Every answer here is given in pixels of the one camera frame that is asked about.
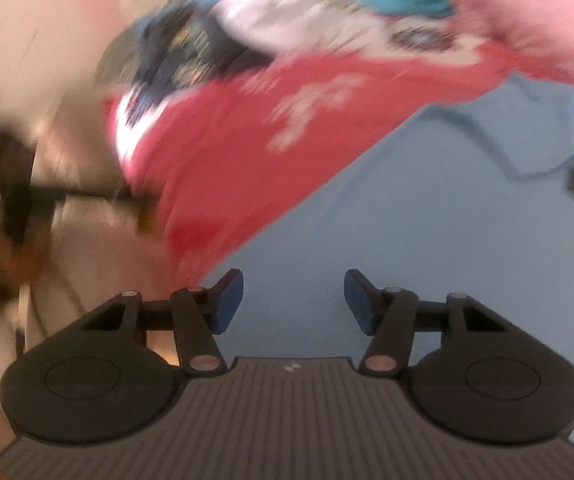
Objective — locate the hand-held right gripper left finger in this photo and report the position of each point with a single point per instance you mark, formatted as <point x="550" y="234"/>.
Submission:
<point x="229" y="300"/>

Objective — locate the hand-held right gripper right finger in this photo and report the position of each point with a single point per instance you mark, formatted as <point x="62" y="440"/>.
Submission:
<point x="359" y="302"/>

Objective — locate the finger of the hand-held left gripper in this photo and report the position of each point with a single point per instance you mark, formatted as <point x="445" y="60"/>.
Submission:
<point x="97" y="196"/>

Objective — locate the light blue t-shirt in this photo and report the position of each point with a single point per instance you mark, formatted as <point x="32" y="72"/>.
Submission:
<point x="417" y="210"/>

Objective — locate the red floral blanket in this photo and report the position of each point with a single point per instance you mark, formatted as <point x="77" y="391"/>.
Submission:
<point x="207" y="160"/>

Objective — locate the blue patterned cloth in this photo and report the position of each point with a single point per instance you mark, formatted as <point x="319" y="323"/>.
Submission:
<point x="137" y="45"/>

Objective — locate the dark navy garment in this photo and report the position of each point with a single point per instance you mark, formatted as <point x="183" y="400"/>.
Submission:
<point x="242" y="57"/>

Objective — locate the pink and grey floral quilt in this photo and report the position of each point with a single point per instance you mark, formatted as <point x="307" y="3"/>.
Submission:
<point x="542" y="10"/>

